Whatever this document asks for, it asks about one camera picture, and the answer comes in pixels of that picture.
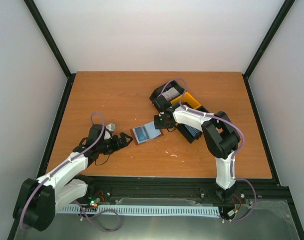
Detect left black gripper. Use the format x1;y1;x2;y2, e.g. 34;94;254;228
98;132;133;155

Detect blue credit card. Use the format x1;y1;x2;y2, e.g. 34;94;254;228
133;125;149;144

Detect brown leather card holder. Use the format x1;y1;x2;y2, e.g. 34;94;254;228
131;121;164;145

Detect black bin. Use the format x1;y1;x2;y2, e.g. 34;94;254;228
149;80;185;105
176;104;210;144

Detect yellow bin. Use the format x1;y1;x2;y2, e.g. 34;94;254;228
170;91;202;110

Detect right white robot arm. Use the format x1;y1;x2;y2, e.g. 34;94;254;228
152;95;245;200

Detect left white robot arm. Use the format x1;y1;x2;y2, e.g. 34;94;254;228
12;124;133;232

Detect red white card stack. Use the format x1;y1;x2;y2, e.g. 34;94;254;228
162;87;180;101

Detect blue card stack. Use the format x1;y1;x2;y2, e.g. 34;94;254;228
186;125;202;138

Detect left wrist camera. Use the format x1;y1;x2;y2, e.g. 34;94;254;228
105;123;116;133

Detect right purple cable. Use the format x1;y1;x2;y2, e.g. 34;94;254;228
158;77;257;223

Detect light blue cable duct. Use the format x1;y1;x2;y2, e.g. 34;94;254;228
55;204;221;216

